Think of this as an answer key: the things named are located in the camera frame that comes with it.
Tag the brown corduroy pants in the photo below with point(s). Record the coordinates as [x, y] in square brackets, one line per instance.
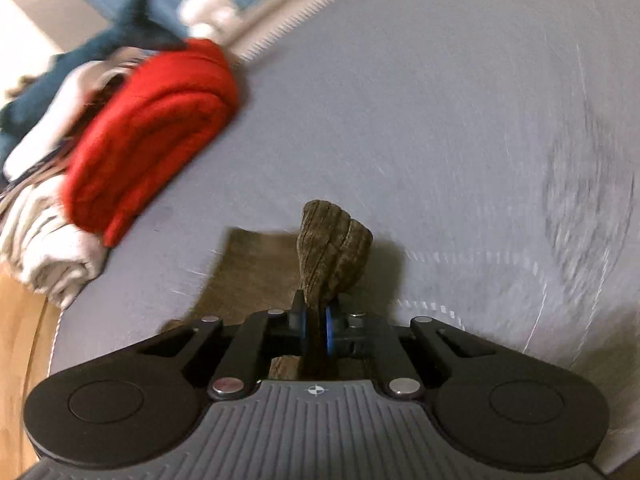
[332, 255]

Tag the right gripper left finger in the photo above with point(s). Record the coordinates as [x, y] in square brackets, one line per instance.
[287, 328]

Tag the teal shark plush toy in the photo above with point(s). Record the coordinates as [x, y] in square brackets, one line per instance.
[132, 27]

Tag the white folded garment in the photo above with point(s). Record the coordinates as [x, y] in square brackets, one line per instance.
[74, 94]

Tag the grey quilted bed cover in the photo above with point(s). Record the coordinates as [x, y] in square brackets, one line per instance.
[492, 148]

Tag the beige folded garment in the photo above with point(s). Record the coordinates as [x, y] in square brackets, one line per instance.
[43, 250]

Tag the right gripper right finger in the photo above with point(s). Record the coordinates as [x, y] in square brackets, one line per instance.
[345, 329]

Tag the white plush toy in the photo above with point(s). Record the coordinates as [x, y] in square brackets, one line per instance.
[209, 19]

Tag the red folded garment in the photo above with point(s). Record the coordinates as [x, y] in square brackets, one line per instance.
[169, 109]

